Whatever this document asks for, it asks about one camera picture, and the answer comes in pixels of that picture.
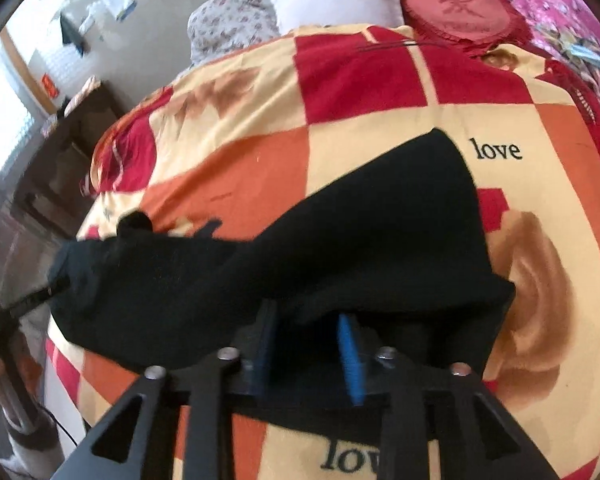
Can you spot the dark wooden table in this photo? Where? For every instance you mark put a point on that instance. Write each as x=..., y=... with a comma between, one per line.
x=75, y=150

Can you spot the multicoloured patterned cloth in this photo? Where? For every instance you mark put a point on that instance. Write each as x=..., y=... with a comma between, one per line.
x=587, y=60

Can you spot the dark hanging cloth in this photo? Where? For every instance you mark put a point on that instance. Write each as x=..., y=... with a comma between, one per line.
x=74, y=35

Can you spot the lattice window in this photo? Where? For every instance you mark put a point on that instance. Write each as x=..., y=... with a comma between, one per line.
x=5, y=110

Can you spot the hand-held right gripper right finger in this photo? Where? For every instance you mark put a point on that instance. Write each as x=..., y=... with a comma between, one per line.
x=350, y=360

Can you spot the red wall sticker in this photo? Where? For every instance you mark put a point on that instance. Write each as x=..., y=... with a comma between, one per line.
x=51, y=86

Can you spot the peach cloth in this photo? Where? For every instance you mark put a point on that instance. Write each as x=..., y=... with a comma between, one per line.
x=85, y=87

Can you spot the clear plastic box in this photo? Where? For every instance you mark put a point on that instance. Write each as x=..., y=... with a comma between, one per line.
x=49, y=127

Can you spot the red orange printed blanket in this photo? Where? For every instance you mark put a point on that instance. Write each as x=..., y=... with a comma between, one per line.
x=230, y=170

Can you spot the black pants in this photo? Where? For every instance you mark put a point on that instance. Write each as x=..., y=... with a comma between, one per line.
x=380, y=220

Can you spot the person's left forearm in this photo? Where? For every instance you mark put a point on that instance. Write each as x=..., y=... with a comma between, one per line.
x=20, y=400

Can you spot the red heart-shaped cushion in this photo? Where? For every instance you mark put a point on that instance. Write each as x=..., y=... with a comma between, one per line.
x=460, y=10

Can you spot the pink printed quilt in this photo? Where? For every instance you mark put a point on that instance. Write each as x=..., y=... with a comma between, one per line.
x=555, y=0

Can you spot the white pillow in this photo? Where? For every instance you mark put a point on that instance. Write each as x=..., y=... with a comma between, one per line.
x=335, y=2

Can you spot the grey floral quilt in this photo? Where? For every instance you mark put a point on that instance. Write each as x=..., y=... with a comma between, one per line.
x=230, y=20

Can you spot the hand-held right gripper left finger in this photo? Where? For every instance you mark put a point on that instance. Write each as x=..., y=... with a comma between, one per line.
x=266, y=355

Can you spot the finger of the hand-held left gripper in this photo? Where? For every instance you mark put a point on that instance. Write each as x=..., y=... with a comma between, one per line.
x=35, y=301

